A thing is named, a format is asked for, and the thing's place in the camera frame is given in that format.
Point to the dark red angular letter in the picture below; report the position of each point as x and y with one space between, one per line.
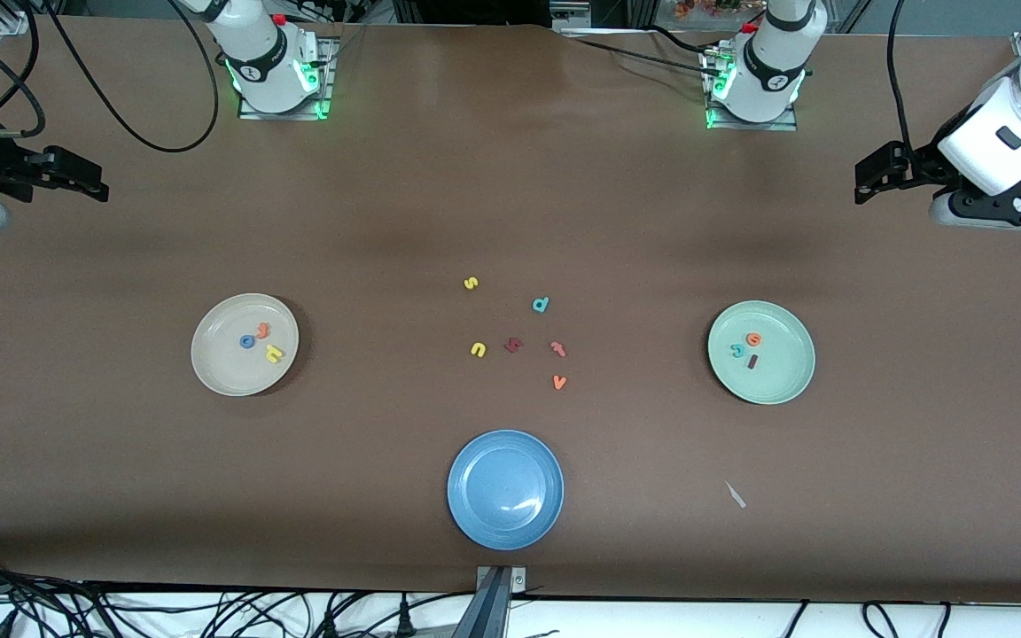
513 346

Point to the aluminium frame profile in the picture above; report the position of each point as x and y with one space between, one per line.
10 18

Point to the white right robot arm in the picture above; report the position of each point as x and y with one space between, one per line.
267 66

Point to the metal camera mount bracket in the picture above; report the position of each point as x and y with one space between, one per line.
494 611

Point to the pale green round plate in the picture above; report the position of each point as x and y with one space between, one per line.
781 377

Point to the beige round plate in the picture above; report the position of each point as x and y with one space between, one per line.
227 368

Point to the orange brown background object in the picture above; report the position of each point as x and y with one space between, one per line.
697 9

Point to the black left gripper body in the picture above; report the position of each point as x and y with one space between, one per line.
925 164

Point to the brown table cover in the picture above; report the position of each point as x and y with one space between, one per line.
510 177

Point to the black power plug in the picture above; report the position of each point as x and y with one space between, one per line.
404 620
330 626

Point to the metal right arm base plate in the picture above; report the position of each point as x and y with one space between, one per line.
280 115

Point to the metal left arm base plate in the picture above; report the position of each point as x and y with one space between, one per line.
754 126

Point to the yellow foam letter h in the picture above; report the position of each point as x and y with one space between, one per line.
274 354

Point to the blue round plate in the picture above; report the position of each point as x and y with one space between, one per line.
505 489

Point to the white tape scrap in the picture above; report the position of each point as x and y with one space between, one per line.
735 494

